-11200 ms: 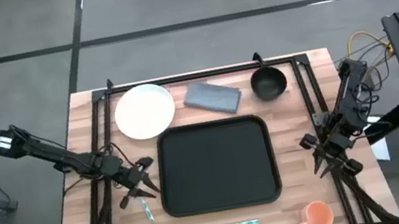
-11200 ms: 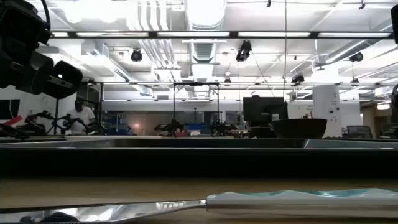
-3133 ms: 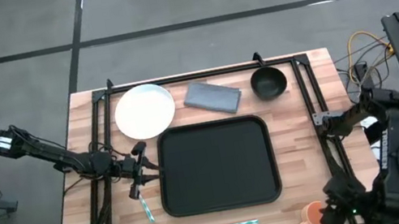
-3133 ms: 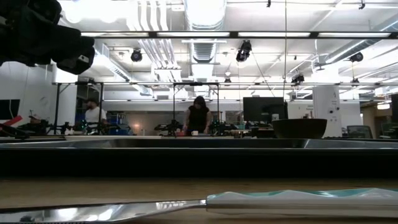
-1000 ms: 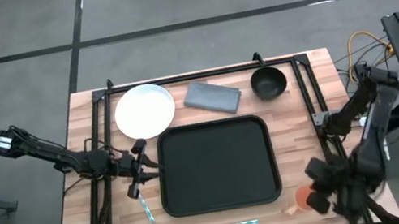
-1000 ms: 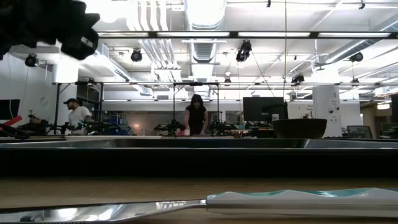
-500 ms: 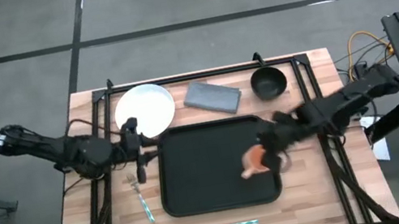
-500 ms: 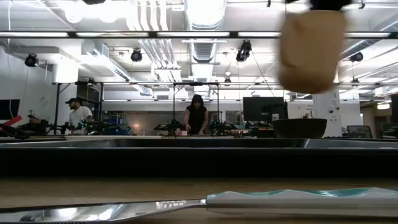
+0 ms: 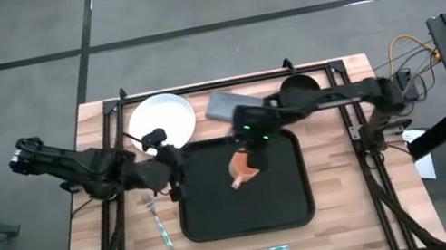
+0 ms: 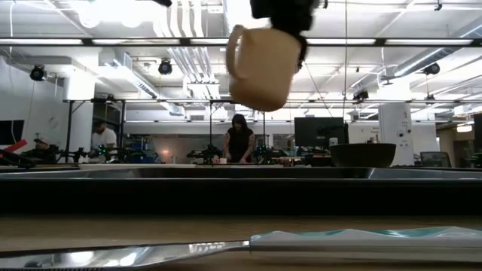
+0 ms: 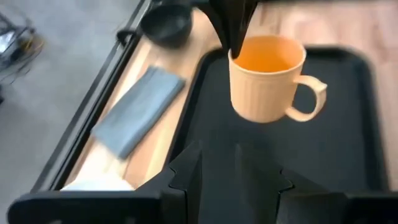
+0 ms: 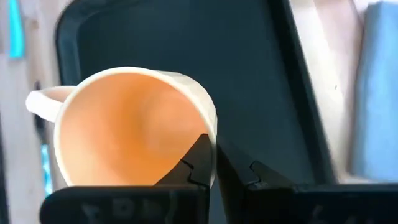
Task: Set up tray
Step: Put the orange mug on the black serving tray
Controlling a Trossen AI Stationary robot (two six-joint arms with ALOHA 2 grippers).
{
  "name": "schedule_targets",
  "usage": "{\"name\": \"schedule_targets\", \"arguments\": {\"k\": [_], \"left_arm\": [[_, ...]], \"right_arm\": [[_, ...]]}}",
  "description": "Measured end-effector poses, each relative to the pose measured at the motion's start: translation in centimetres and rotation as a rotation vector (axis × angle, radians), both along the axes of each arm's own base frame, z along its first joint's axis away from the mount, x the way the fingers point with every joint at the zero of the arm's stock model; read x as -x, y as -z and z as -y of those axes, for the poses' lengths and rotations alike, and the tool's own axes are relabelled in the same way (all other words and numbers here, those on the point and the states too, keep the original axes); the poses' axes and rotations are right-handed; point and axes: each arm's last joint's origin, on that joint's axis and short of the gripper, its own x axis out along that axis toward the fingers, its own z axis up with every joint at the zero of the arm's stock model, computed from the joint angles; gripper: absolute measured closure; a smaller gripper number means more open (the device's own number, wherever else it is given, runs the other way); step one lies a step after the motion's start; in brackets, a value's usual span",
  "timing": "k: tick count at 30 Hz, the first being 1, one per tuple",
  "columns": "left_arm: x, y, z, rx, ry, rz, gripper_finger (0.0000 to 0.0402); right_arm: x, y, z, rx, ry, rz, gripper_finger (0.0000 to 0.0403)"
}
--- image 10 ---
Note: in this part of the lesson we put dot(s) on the black metal stand frame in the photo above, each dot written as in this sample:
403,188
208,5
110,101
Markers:
69,128

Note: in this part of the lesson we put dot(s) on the red flat object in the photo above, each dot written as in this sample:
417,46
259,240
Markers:
15,146

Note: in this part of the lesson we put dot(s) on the orange mug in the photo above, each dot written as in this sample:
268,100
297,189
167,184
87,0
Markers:
263,67

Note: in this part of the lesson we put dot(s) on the black spotlight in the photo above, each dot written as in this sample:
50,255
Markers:
432,69
37,72
360,95
165,67

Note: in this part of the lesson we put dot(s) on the black bowl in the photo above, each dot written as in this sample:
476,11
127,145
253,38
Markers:
361,155

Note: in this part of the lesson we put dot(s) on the white column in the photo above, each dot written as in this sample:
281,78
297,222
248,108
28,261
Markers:
395,128

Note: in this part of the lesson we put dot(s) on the black computer monitor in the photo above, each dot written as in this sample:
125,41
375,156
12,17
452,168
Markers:
318,131

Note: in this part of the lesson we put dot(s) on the black wall screen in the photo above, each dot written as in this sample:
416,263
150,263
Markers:
11,131

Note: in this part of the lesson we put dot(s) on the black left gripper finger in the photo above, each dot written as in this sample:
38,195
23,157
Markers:
302,49

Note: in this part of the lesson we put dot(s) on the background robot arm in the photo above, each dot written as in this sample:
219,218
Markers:
205,153

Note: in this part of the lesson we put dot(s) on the person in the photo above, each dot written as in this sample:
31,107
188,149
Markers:
41,150
239,139
103,139

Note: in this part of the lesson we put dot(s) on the white canister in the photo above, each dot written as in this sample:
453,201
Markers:
333,141

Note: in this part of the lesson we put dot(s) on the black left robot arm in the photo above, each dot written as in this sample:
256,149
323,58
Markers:
162,2

